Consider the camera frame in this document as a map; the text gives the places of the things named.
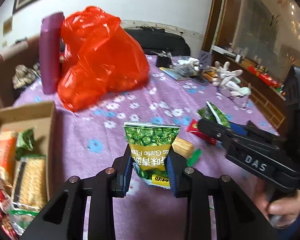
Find green pea snack bag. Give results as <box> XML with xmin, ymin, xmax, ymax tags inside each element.
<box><xmin>123</xmin><ymin>121</ymin><xmax>180</xmax><ymax>189</ymax></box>

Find small green snack packet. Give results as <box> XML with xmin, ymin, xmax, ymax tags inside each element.
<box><xmin>197</xmin><ymin>101</ymin><xmax>230</xmax><ymax>128</ymax></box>

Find small black box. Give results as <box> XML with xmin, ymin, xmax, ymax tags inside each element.
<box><xmin>153</xmin><ymin>51</ymin><xmax>172</xmax><ymax>68</ymax></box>

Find white gloves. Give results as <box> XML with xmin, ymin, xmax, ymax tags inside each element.
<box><xmin>177</xmin><ymin>56</ymin><xmax>252</xmax><ymax>98</ymax></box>

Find person right hand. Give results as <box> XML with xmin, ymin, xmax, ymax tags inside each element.
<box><xmin>253</xmin><ymin>179</ymin><xmax>300</xmax><ymax>229</ymax></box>

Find patterned cloth on chair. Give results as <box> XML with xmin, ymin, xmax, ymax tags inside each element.
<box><xmin>12</xmin><ymin>62</ymin><xmax>41</xmax><ymax>90</ymax></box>

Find red candy bar packet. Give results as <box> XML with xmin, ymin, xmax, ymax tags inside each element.
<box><xmin>186</xmin><ymin>119</ymin><xmax>218</xmax><ymax>147</ymax></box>

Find cardboard tray box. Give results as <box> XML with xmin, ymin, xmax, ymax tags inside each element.
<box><xmin>0</xmin><ymin>101</ymin><xmax>56</xmax><ymax>199</ymax></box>

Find wooden side cabinet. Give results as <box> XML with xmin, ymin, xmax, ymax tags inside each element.
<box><xmin>212</xmin><ymin>50</ymin><xmax>288</xmax><ymax>136</ymax></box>

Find orange cracker pack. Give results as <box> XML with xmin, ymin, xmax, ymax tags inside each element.
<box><xmin>0</xmin><ymin>131</ymin><xmax>18</xmax><ymax>184</ymax></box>

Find black sofa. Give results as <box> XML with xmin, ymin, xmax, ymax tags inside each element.
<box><xmin>125</xmin><ymin>28</ymin><xmax>191</xmax><ymax>56</ymax></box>

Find grey phone stand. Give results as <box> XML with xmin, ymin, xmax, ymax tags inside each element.
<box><xmin>197</xmin><ymin>50</ymin><xmax>212</xmax><ymax>83</ymax></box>

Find brown armchair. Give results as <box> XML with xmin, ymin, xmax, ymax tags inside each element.
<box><xmin>0</xmin><ymin>35</ymin><xmax>40</xmax><ymax>109</ymax></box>

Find eyeglasses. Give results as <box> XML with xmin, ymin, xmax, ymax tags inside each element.
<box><xmin>217</xmin><ymin>87</ymin><xmax>251</xmax><ymax>109</ymax></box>

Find red plastic bag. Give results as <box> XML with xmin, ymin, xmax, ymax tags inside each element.
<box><xmin>57</xmin><ymin>6</ymin><xmax>150</xmax><ymax>112</ymax></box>

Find red nut snack bag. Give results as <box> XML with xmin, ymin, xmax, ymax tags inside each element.
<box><xmin>0</xmin><ymin>211</ymin><xmax>19</xmax><ymax>240</ymax></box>

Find purple thermos bottle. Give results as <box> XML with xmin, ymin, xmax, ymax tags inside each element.
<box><xmin>39</xmin><ymin>12</ymin><xmax>64</xmax><ymax>95</ymax></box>

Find booklet on table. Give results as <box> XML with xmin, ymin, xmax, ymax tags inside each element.
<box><xmin>159</xmin><ymin>66</ymin><xmax>198</xmax><ymax>81</ymax></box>

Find green packet in tray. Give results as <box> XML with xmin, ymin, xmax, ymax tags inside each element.
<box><xmin>15</xmin><ymin>127</ymin><xmax>35</xmax><ymax>160</ymax></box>

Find purple floral tablecloth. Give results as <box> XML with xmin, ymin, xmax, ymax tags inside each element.
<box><xmin>12</xmin><ymin>55</ymin><xmax>281</xmax><ymax>240</ymax></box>

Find green cracker pack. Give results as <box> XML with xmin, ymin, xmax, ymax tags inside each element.
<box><xmin>172</xmin><ymin>137</ymin><xmax>202</xmax><ymax>167</ymax></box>
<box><xmin>11</xmin><ymin>155</ymin><xmax>47</xmax><ymax>212</ymax></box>

